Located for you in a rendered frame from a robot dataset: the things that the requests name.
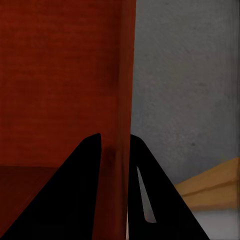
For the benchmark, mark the storage box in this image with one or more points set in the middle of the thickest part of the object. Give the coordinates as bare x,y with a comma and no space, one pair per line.
66,73

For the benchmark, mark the door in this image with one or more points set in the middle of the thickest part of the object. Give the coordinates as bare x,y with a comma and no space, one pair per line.
217,188

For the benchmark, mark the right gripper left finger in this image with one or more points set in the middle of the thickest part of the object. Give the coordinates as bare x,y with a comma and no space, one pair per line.
64,209

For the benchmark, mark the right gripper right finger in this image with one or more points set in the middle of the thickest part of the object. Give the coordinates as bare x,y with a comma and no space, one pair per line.
174,220

